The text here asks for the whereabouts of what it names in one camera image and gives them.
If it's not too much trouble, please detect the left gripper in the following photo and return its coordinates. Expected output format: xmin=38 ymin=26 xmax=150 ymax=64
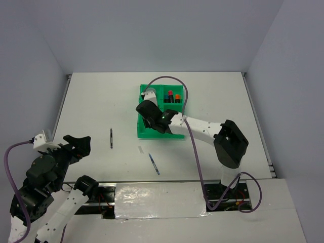
xmin=39 ymin=134 xmax=91 ymax=190

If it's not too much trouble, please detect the blue-capped black highlighter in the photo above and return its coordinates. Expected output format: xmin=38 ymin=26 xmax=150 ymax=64
xmin=164 ymin=95 xmax=170 ymax=103

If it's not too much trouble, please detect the orange-capped black highlighter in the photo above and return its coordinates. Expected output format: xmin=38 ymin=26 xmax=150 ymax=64
xmin=175 ymin=94 xmax=181 ymax=103

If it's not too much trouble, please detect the purple pen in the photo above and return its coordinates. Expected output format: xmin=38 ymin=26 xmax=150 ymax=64
xmin=110 ymin=128 xmax=113 ymax=149

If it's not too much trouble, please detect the clear pen cap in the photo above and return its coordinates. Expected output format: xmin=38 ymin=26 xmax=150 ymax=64
xmin=138 ymin=146 xmax=144 ymax=154

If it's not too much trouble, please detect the blue pen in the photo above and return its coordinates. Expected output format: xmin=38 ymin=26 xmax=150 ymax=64
xmin=148 ymin=153 xmax=160 ymax=175

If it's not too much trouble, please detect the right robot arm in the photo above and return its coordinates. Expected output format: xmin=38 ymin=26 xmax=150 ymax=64
xmin=136 ymin=100 xmax=249 ymax=198

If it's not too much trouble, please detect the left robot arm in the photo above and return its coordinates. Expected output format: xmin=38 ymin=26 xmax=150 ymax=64
xmin=4 ymin=134 xmax=99 ymax=242

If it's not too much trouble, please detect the green four-compartment tray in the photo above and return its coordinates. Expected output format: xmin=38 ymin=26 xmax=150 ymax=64
xmin=136 ymin=84 xmax=187 ymax=140

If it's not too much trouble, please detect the silver tape panel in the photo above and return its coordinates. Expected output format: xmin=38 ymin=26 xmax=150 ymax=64
xmin=114 ymin=182 xmax=207 ymax=219

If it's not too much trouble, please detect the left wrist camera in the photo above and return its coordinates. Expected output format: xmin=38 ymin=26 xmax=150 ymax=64
xmin=33 ymin=129 xmax=60 ymax=152

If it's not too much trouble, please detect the table left edge rail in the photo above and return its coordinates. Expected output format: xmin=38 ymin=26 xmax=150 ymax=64
xmin=57 ymin=74 xmax=72 ymax=120

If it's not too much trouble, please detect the table edge rail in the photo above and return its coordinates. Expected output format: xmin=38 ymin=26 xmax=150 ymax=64
xmin=57 ymin=74 xmax=72 ymax=120
xmin=241 ymin=72 xmax=277 ymax=179

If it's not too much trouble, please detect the table right edge rail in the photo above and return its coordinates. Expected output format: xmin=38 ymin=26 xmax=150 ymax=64
xmin=241 ymin=72 xmax=277 ymax=179

